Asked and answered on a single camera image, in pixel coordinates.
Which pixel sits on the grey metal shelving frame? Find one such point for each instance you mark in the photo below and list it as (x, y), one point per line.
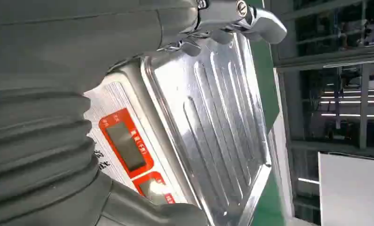
(330, 57)

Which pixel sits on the white electronic scale, red displays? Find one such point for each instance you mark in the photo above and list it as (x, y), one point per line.
(112, 99)

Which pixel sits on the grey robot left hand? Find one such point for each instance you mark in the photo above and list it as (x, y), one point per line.
(80, 37)

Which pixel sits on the green table mat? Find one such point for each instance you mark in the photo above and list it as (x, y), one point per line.
(264, 78)

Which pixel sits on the ribbed grey left arm sleeve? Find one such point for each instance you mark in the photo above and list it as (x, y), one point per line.
(34, 140)

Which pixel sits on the white flat board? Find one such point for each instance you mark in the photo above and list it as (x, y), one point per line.
(352, 190)

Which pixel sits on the ribbed steel weighing pan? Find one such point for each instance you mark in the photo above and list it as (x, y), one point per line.
(205, 124)

